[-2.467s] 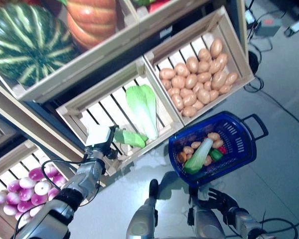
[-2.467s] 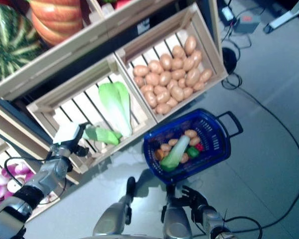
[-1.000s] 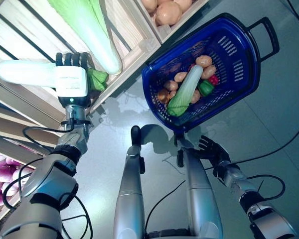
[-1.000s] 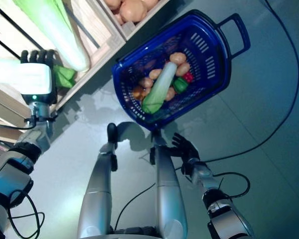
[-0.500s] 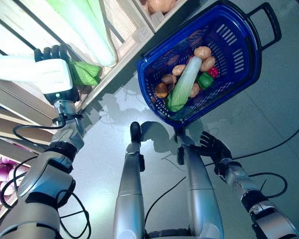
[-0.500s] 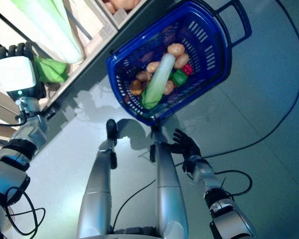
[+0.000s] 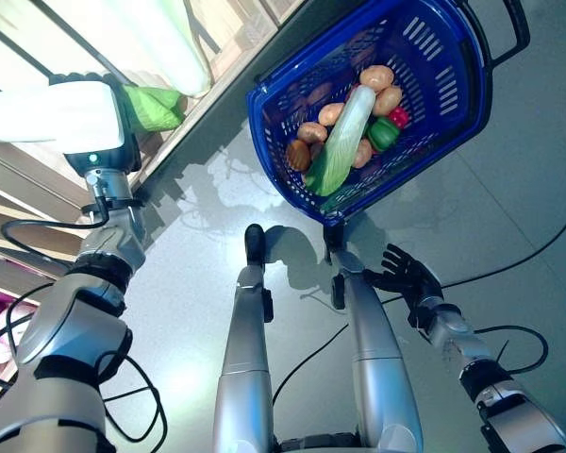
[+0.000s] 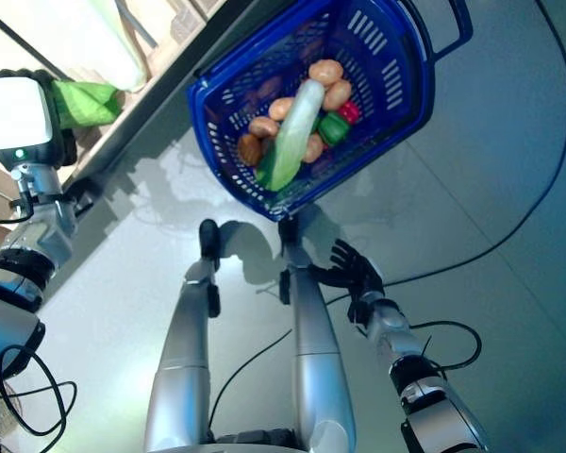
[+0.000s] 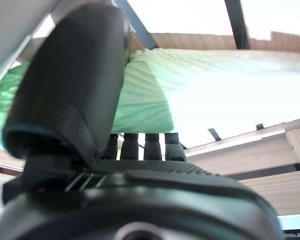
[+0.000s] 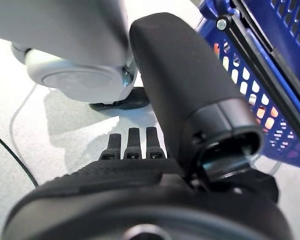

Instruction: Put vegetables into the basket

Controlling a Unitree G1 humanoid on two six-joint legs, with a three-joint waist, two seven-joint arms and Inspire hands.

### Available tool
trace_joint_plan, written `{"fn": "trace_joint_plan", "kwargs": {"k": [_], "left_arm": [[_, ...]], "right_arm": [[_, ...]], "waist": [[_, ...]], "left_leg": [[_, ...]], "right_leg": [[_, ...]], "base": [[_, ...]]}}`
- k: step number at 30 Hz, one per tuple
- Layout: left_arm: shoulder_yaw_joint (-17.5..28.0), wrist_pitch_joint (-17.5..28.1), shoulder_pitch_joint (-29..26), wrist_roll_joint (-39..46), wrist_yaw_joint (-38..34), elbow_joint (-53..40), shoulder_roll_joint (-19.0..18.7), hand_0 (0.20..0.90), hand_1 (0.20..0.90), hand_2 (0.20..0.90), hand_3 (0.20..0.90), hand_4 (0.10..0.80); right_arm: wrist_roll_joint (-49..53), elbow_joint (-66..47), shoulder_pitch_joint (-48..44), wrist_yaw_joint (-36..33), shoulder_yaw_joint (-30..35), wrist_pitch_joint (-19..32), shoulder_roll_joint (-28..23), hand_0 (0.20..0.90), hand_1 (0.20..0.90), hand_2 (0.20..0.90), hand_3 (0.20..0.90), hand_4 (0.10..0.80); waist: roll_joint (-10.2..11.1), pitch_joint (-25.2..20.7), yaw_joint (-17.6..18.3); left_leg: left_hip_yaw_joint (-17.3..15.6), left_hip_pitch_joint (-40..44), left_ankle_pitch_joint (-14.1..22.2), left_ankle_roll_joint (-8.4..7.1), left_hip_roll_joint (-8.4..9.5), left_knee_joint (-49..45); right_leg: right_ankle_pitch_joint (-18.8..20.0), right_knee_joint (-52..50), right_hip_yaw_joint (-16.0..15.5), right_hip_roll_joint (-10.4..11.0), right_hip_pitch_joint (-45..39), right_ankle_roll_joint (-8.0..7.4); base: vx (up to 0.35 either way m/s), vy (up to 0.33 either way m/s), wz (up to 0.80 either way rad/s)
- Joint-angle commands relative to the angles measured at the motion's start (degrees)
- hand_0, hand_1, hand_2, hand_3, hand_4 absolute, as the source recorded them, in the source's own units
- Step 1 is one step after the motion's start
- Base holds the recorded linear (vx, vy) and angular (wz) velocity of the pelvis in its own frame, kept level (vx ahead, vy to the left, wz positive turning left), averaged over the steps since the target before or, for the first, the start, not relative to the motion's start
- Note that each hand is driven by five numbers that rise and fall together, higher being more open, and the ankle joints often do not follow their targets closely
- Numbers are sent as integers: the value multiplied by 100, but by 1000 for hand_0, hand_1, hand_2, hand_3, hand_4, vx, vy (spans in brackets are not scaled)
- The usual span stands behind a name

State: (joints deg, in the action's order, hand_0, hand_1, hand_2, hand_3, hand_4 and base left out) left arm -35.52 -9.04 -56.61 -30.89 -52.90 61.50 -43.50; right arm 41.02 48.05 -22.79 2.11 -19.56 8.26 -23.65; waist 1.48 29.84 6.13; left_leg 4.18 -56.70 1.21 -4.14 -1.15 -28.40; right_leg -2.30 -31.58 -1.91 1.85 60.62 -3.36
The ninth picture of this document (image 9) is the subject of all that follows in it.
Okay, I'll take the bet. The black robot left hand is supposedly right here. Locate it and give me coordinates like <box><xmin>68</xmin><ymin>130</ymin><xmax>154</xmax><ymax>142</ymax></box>
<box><xmin>0</xmin><ymin>2</ymin><xmax>285</xmax><ymax>240</ymax></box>

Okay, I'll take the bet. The green white napa cabbage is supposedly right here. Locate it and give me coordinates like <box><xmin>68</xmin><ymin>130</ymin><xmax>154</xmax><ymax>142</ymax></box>
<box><xmin>0</xmin><ymin>47</ymin><xmax>300</xmax><ymax>151</ymax></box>

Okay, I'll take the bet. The wide slatted wooden crate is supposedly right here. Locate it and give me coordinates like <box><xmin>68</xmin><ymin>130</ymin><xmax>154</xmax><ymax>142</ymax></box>
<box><xmin>0</xmin><ymin>31</ymin><xmax>300</xmax><ymax>221</ymax></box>

